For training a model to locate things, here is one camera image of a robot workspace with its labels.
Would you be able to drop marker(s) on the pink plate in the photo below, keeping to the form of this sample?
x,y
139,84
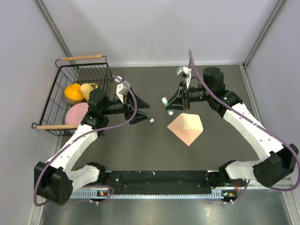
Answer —
x,y
76,113

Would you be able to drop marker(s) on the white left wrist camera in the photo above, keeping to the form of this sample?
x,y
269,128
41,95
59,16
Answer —
x,y
122,88

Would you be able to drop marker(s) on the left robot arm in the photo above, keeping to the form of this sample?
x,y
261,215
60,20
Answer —
x,y
55,180

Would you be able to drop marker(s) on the black wire basket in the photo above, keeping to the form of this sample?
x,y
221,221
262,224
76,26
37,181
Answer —
x,y
80,70

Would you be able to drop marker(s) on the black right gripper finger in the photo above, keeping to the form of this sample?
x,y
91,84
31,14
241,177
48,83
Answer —
x,y
178,107
176,99

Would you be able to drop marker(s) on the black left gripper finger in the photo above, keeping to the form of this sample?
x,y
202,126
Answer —
x,y
141,104
139,117

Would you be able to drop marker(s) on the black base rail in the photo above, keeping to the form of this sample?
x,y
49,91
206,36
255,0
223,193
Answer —
x,y
162,185

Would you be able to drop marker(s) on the white green glue stick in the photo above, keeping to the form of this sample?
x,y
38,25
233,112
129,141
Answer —
x,y
166,103

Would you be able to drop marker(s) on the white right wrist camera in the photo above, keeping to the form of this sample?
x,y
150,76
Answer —
x,y
186,73

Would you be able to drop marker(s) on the orange bowl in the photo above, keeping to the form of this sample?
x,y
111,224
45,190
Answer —
x,y
72,94

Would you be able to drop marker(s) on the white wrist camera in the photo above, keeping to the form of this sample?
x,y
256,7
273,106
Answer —
x,y
186,73
122,88

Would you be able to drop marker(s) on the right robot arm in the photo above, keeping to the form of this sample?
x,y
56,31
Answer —
x,y
276,160

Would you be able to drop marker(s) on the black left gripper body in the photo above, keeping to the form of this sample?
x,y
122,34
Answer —
x,y
127,105

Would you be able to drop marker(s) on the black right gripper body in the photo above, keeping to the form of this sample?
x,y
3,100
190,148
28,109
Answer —
x,y
183,91

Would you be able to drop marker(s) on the yellow mug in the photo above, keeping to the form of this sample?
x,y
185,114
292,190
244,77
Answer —
x,y
86,89

